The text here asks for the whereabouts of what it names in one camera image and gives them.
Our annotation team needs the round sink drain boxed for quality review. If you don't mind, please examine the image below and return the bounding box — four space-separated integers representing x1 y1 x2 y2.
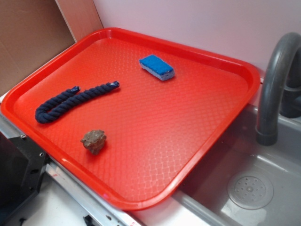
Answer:
227 171 274 210

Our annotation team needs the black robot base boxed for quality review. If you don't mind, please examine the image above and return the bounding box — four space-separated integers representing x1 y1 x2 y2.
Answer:
0 134 48 223

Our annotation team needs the red plastic tray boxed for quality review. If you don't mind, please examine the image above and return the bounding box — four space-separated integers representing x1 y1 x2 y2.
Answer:
1 28 260 210

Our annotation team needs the silver metal rail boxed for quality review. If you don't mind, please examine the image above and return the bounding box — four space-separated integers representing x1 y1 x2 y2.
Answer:
0 113 146 226

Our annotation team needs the brown rock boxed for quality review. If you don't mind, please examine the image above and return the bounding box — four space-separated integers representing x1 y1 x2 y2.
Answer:
80 129 107 155

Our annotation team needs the brown cardboard panel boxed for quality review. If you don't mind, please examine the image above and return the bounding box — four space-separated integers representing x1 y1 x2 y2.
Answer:
0 0 103 95

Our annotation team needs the blue sponge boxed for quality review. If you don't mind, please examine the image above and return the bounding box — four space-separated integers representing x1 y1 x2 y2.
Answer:
139 55 175 81

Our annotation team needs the dark blue rope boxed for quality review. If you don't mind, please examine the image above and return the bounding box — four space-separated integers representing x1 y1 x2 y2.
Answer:
35 81 120 124

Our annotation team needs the grey faucet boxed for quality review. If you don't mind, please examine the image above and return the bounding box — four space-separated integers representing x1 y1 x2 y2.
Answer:
256 32 301 146

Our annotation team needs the grey plastic sink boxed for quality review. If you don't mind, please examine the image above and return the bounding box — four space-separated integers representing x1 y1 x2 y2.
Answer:
174 105 301 226

